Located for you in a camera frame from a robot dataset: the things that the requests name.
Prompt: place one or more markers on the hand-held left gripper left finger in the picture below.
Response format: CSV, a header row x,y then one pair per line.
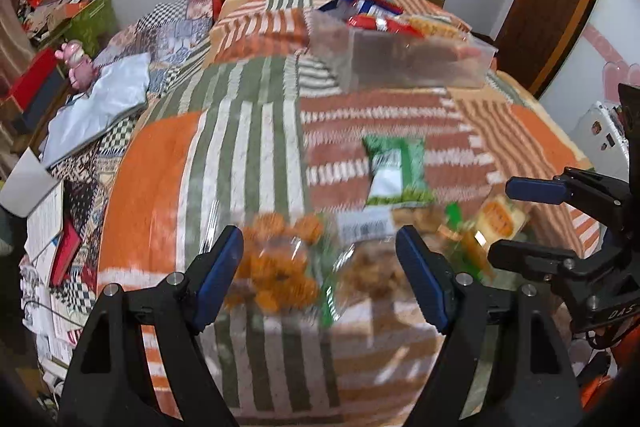
x,y
220,272

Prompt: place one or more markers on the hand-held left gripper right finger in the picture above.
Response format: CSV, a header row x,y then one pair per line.
x,y
425,279

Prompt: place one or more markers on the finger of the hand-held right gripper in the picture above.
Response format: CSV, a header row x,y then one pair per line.
x,y
530,257
535,190

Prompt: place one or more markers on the clear packet brown snacks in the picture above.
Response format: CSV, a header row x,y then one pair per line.
x,y
370,269

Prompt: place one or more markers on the clear packet orange puffs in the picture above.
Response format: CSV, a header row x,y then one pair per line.
x,y
280,272

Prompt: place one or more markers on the clear plastic container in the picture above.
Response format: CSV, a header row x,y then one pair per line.
x,y
400,62

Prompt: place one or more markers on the red orange cracker packet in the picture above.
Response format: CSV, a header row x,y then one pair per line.
x,y
432,27

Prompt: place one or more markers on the red white snack packet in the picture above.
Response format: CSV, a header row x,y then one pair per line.
x,y
372,23

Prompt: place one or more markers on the orange yellow bread packet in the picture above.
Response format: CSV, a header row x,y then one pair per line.
x,y
500,217

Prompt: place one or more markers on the green translucent packet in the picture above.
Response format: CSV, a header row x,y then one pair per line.
x,y
460,232

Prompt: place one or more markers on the white mini fridge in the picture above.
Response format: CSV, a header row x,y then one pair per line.
x,y
597,142

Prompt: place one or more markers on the green white snack packet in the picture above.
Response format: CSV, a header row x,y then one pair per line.
x,y
412,167

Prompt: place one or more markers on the striped patchwork blanket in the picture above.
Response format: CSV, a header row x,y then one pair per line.
x,y
250,157

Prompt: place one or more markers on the white wardrobe door pink hearts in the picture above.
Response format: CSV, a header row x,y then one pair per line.
x,y
595,57

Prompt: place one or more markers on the open white book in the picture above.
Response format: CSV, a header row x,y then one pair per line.
x,y
45,232

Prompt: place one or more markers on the white plastic bag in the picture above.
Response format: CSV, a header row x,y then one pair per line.
x,y
100,107

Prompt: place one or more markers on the checkered patchwork quilt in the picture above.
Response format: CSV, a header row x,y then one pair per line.
x,y
170,42

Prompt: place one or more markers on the pink plush toy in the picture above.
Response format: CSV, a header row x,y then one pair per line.
x,y
77,64

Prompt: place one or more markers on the red box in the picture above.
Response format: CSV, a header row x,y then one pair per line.
x,y
35,82

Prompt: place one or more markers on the green storage box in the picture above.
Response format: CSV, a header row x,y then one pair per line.
x,y
92,19

